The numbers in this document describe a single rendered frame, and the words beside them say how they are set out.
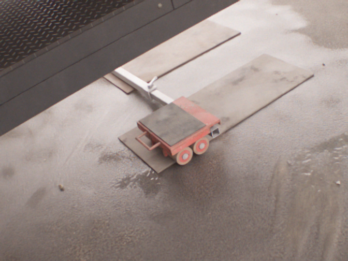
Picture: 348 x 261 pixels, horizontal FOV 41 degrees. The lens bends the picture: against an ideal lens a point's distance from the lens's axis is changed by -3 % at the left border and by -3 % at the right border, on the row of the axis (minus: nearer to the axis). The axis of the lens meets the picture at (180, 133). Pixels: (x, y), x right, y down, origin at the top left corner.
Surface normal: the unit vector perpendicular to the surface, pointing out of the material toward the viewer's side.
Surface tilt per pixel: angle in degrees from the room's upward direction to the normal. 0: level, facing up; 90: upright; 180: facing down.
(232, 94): 0
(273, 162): 0
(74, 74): 90
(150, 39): 90
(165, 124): 0
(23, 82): 90
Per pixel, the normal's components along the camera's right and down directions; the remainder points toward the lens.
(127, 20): 0.55, 0.40
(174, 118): -0.22, -0.78
